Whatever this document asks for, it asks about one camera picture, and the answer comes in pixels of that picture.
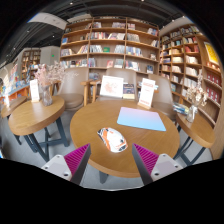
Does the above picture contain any taupe padded wooden armchair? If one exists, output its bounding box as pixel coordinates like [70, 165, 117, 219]
[148, 73, 178, 121]
[96, 68, 138, 103]
[56, 67, 90, 111]

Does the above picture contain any angled wooden bookshelf unit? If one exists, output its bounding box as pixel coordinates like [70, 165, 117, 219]
[158, 23, 224, 134]

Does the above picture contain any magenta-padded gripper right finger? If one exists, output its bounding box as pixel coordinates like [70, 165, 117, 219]
[131, 143, 184, 186]

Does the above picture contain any wide wooden bookshelf unit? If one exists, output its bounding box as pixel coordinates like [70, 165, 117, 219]
[59, 16, 161, 81]

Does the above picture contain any dark cover book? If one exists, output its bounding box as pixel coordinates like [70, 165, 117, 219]
[122, 83, 136, 100]

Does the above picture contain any pink-blue gradient mouse pad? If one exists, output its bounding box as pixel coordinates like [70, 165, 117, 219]
[116, 106, 167, 132]

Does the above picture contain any white and orange computer mouse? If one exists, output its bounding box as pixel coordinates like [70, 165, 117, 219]
[96, 127, 129, 154]

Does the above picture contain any stack of colourful books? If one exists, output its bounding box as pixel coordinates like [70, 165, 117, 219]
[172, 101, 190, 116]

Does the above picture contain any glass vase with dried flowers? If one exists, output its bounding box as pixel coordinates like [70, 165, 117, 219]
[34, 61, 68, 107]
[185, 73, 208, 124]

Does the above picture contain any distant wooden bookshelf unit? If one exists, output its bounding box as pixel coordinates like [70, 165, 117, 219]
[20, 48, 43, 81]

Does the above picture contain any small wooden side table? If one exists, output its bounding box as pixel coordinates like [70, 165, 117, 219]
[0, 95, 28, 119]

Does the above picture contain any oval wooden side table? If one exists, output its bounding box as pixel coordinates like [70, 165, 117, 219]
[174, 112, 216, 167]
[8, 95, 69, 163]

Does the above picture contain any white art print board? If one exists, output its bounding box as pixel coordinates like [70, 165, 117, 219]
[99, 75, 125, 99]

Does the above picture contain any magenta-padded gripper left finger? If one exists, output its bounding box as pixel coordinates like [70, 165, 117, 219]
[40, 143, 92, 186]

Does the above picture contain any white sign on wooden base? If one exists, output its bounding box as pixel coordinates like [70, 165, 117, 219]
[137, 77, 157, 110]

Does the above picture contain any small white table sign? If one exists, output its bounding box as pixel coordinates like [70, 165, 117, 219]
[29, 78, 41, 103]

